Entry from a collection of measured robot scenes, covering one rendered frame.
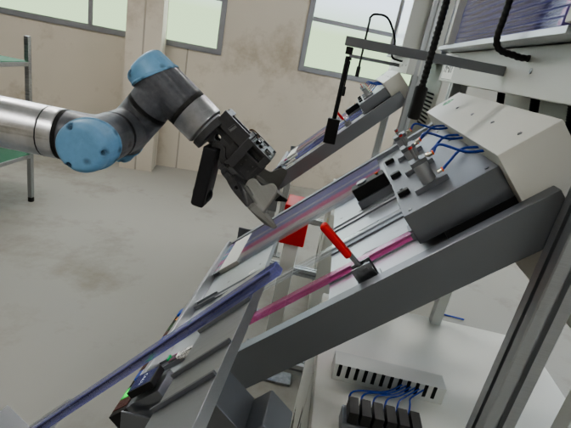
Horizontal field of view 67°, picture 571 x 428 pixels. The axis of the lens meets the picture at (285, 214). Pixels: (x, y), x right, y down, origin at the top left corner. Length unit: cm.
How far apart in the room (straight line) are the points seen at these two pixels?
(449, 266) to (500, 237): 7
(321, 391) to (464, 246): 57
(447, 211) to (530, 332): 18
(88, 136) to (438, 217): 48
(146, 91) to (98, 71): 382
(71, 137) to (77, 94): 402
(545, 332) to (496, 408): 12
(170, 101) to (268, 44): 365
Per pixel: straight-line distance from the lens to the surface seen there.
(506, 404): 70
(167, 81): 76
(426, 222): 62
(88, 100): 466
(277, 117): 444
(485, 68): 82
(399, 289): 61
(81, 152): 67
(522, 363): 65
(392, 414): 97
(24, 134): 72
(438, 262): 60
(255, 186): 73
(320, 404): 102
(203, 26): 437
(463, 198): 61
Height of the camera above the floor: 131
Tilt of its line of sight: 20 degrees down
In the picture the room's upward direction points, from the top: 11 degrees clockwise
